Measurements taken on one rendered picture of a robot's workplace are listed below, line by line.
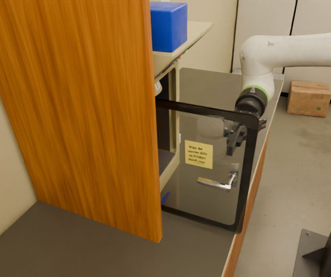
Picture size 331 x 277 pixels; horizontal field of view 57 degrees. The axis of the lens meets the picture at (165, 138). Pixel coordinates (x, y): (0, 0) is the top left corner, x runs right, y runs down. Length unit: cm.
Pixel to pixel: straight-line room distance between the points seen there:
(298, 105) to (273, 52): 273
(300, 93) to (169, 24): 304
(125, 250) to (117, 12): 67
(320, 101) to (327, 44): 273
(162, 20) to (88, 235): 69
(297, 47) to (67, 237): 91
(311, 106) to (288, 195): 139
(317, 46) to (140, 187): 63
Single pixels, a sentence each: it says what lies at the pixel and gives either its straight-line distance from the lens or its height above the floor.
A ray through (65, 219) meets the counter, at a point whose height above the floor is 94.
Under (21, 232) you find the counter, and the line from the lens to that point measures 115.
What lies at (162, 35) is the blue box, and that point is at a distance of 72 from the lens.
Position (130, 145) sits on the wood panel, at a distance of 78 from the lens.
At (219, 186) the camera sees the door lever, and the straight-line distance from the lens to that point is 79.
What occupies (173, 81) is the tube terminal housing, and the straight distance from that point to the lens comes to 111.
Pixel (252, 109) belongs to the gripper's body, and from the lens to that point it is 94.
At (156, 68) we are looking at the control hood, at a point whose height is 147.
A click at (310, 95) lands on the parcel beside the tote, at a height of 25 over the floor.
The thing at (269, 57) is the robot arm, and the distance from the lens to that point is 102.
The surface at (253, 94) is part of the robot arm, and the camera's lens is 97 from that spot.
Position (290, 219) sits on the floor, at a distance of 246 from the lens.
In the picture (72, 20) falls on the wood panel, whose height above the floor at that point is 159.
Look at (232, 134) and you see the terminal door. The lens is 75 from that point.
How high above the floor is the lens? 173
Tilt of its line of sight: 34 degrees down
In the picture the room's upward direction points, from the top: 2 degrees counter-clockwise
